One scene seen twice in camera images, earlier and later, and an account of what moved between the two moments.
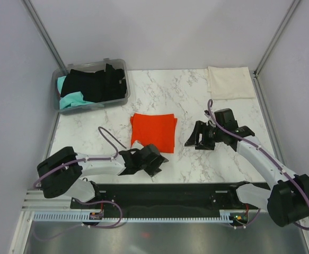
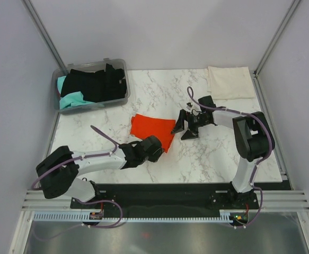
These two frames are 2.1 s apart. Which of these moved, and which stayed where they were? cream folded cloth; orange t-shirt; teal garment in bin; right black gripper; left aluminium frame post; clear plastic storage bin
Moved: right black gripper; orange t-shirt
Stayed: teal garment in bin; clear plastic storage bin; left aluminium frame post; cream folded cloth
